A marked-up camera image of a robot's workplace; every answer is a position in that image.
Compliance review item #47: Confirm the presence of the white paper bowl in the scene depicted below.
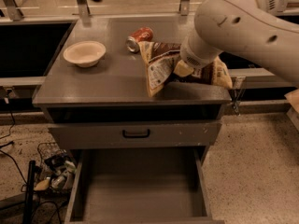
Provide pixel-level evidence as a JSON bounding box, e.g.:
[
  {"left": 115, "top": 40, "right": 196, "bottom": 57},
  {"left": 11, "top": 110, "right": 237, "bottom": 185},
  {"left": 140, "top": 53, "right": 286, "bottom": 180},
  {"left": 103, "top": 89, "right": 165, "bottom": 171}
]
[{"left": 64, "top": 41, "right": 107, "bottom": 68}]

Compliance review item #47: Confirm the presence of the wire basket with items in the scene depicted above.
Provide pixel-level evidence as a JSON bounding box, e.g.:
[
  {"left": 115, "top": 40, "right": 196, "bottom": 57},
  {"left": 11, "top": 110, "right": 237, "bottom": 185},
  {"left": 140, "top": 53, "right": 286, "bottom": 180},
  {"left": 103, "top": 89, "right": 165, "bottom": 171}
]
[{"left": 34, "top": 143, "right": 77, "bottom": 193}]

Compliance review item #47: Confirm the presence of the closed grey top drawer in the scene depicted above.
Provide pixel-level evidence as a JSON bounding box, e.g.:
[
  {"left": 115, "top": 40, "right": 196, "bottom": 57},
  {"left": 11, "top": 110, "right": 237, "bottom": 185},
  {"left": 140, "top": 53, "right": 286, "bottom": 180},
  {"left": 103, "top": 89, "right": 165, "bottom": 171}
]
[{"left": 49, "top": 120, "right": 221, "bottom": 149}]

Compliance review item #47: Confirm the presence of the black stand pole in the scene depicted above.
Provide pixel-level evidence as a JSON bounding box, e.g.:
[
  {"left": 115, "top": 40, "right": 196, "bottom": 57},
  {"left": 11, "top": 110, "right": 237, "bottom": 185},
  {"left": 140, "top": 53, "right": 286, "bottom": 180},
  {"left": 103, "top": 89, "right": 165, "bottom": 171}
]
[{"left": 22, "top": 161, "right": 36, "bottom": 224}]

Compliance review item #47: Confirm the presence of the open grey middle drawer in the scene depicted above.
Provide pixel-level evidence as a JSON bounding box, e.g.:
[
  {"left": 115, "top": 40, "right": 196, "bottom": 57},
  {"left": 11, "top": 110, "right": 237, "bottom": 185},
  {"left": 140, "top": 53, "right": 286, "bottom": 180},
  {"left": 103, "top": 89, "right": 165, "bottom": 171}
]
[{"left": 64, "top": 147, "right": 225, "bottom": 224}]

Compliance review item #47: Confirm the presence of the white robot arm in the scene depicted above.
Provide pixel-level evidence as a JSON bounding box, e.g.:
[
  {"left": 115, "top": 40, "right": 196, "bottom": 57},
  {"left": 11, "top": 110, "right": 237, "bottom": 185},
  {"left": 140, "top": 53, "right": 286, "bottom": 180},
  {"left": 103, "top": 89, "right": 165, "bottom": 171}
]
[{"left": 180, "top": 0, "right": 299, "bottom": 87}]

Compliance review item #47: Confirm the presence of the black drawer handle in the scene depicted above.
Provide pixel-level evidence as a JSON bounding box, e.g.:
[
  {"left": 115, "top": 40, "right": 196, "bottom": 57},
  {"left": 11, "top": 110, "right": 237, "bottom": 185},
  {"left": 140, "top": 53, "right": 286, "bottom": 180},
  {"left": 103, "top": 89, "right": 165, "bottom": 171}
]
[{"left": 122, "top": 129, "right": 150, "bottom": 139}]

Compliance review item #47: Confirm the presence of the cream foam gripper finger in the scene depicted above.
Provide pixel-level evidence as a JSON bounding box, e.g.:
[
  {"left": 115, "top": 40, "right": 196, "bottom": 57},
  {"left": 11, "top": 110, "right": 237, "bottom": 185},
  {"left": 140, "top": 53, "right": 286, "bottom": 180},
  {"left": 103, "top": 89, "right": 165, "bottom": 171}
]
[{"left": 174, "top": 60, "right": 194, "bottom": 77}]

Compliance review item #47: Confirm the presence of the brown chip bag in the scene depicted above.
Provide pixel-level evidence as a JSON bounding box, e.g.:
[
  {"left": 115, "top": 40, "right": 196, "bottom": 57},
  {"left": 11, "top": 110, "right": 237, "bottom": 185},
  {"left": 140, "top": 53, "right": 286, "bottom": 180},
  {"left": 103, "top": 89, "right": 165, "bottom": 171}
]
[{"left": 139, "top": 41, "right": 233, "bottom": 97}]

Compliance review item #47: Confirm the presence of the grey drawer cabinet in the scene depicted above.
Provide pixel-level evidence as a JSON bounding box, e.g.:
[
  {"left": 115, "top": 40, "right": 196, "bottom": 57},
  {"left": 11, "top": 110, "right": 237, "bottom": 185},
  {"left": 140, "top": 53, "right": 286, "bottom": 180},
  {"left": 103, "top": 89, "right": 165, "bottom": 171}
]
[{"left": 32, "top": 14, "right": 233, "bottom": 151}]

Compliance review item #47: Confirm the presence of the red soda can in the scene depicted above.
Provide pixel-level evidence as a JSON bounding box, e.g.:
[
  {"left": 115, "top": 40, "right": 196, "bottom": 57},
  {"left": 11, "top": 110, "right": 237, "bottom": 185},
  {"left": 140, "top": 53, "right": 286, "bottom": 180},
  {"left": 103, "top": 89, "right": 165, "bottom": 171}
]
[{"left": 126, "top": 27, "right": 153, "bottom": 53}]

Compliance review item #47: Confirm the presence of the black floor cable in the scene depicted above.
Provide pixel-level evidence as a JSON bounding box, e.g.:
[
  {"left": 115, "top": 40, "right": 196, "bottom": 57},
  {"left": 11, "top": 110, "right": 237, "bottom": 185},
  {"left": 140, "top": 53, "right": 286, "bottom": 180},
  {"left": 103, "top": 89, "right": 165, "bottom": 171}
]
[{"left": 0, "top": 96, "right": 29, "bottom": 185}]

